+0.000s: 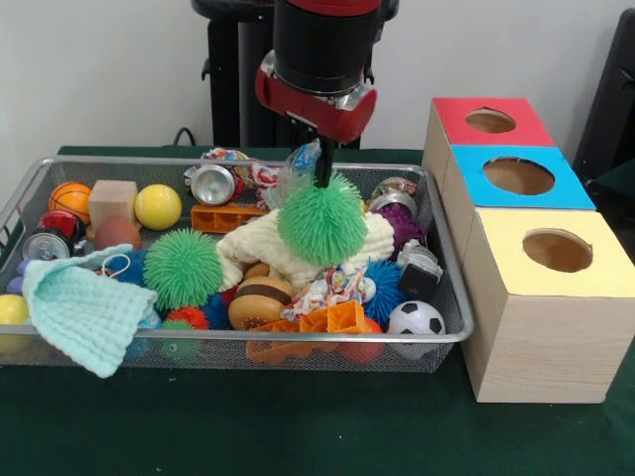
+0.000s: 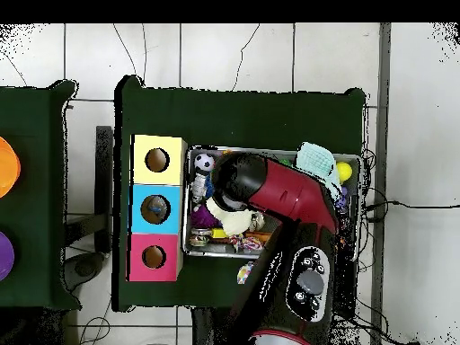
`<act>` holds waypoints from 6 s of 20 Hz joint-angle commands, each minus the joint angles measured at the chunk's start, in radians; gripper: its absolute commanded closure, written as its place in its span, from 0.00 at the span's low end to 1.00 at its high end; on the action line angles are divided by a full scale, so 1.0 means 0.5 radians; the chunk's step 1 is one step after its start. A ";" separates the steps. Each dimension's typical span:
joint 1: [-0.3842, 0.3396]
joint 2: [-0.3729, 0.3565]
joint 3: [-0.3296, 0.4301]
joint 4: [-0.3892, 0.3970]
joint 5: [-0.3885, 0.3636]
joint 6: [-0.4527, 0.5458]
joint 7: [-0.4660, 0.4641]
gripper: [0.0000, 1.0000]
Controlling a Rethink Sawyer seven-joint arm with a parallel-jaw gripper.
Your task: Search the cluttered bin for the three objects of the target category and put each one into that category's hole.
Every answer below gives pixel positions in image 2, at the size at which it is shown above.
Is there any purple spiky ball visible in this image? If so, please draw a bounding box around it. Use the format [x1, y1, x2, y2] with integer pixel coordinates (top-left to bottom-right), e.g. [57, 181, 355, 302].
[190, 204, 220, 231]

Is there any clear plastic packet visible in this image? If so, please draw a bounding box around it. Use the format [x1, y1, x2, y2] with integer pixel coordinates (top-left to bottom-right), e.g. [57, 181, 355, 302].
[146, 199, 170, 222]

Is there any mint green cloth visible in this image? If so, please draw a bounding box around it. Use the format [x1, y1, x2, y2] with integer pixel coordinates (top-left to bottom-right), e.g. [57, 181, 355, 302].
[294, 141, 344, 202]

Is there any colourful dotted packet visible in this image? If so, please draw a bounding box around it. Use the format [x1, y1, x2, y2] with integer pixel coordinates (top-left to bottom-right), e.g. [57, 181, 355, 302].
[236, 261, 256, 286]

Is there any orange plastic bowl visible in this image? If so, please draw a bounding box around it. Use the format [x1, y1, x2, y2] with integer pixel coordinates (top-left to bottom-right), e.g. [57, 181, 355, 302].
[0, 136, 22, 199]

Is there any dark green table cloth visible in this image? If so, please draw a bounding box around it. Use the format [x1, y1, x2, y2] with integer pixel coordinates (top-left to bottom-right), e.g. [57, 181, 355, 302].
[0, 77, 79, 312]
[113, 75, 367, 314]

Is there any black and white soccer ball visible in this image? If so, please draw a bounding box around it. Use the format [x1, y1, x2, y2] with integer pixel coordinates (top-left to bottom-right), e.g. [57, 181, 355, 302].
[193, 153, 217, 174]

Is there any black stand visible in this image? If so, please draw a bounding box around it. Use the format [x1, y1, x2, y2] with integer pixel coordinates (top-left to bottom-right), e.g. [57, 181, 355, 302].
[63, 125, 115, 288]

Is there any cream yellow cloth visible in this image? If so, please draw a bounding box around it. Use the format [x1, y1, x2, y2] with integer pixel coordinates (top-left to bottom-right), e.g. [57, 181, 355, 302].
[206, 197, 257, 238]

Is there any colourful dotted cloth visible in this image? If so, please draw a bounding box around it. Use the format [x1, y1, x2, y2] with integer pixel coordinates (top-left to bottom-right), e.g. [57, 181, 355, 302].
[231, 234, 266, 254]

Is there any wooden box with three holes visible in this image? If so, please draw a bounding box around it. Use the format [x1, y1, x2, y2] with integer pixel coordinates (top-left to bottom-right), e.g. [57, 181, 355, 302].
[128, 134, 189, 283]

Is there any purple plastic bowl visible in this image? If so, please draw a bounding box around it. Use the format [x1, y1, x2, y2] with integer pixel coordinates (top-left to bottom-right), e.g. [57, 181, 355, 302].
[0, 229, 16, 283]

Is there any clear shallow bin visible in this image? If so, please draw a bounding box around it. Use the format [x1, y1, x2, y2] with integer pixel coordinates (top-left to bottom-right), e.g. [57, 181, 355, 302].
[182, 146, 364, 265]

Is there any silver crumpled packet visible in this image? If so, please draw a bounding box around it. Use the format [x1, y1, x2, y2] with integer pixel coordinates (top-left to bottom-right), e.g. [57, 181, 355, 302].
[190, 173, 209, 206]

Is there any yellow ball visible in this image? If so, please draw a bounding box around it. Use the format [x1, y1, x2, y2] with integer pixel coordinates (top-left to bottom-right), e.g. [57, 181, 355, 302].
[335, 161, 354, 182]

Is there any black cable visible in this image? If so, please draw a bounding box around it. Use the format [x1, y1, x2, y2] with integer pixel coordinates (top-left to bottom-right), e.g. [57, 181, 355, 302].
[362, 199, 460, 213]

